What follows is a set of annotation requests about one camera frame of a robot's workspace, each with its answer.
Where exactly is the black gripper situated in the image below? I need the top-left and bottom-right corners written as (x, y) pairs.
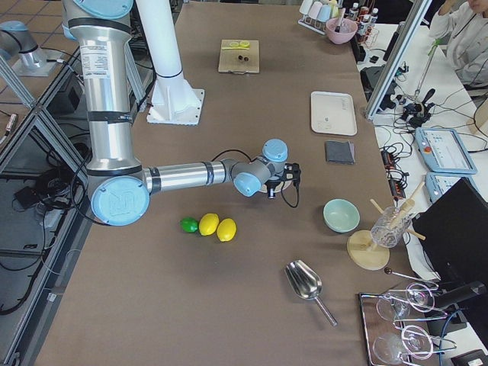
top-left (265, 163), bottom-right (301, 199)

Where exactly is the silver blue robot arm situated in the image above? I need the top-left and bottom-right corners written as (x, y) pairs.
top-left (63, 1), bottom-right (300, 226)
top-left (1, 21), bottom-right (55, 77)

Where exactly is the cream rabbit tray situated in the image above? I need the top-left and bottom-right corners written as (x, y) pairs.
top-left (310, 91), bottom-right (358, 136)

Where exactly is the mirror tray with rack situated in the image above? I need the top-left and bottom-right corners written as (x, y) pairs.
top-left (358, 282), bottom-right (457, 365)

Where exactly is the grey folded cloth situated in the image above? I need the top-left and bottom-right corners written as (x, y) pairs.
top-left (325, 140), bottom-right (355, 165)

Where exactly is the mint green bowl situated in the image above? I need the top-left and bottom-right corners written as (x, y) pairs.
top-left (323, 198), bottom-right (360, 233)

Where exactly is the yellow lemon outer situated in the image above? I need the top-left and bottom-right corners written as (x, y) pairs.
top-left (217, 218), bottom-right (237, 242)

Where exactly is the yellow lemon near lime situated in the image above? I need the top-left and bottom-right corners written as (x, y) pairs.
top-left (198, 213), bottom-right (220, 236)

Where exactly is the wooden glass drying stand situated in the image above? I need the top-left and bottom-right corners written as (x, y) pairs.
top-left (347, 181), bottom-right (426, 271)

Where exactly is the clear textured glass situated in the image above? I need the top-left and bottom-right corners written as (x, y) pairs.
top-left (371, 207), bottom-right (412, 249)

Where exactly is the silver metal scoop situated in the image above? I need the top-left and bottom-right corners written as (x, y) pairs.
top-left (285, 259), bottom-right (338, 326)

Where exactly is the green lime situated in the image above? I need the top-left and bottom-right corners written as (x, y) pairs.
top-left (180, 217), bottom-right (199, 233)

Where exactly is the wooden cutting board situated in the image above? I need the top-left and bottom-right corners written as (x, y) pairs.
top-left (218, 39), bottom-right (260, 75)

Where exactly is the teach pendant lower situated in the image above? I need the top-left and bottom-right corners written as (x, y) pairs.
top-left (425, 172), bottom-right (476, 203)

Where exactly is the teach pendant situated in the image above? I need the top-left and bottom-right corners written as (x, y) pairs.
top-left (415, 127), bottom-right (477, 175)
top-left (425, 172), bottom-right (476, 203)

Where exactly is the teach pendant upper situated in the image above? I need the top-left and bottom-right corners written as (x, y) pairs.
top-left (415, 127), bottom-right (477, 175)

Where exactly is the pastel cup rack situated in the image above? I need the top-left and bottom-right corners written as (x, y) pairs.
top-left (298, 0), bottom-right (339, 34)

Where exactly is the bottle rack with bottles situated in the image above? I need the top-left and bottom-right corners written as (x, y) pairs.
top-left (346, 1), bottom-right (379, 47)

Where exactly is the black monitor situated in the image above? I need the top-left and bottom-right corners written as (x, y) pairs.
top-left (413, 178), bottom-right (487, 284)

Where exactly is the wine glass upper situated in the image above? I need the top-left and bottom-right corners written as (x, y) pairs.
top-left (376, 283), bottom-right (435, 321)

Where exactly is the wine glass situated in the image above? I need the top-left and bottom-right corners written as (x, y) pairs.
top-left (376, 283), bottom-right (435, 321)
top-left (373, 325), bottom-right (434, 365)

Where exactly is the wine glass lower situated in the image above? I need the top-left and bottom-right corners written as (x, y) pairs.
top-left (373, 325), bottom-right (434, 365)

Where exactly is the person in white coat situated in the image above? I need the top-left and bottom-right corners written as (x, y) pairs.
top-left (430, 0), bottom-right (487, 88)

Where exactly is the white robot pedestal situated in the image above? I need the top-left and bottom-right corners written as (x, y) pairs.
top-left (136, 0), bottom-right (204, 126)

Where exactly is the aluminium frame post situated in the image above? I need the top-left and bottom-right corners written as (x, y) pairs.
top-left (364, 1), bottom-right (443, 121)

